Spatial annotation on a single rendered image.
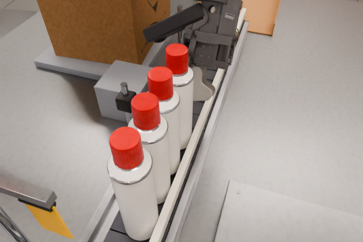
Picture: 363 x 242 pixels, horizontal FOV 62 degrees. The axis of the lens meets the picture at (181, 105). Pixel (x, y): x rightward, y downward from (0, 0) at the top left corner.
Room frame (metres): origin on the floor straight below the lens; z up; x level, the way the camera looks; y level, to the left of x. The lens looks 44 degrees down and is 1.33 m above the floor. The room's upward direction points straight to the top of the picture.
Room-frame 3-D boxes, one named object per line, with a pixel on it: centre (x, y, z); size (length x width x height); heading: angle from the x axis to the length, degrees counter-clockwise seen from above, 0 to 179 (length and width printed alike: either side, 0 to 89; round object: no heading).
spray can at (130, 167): (0.20, 0.06, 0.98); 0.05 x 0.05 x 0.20
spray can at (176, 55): (0.36, 0.01, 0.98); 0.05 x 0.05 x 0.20
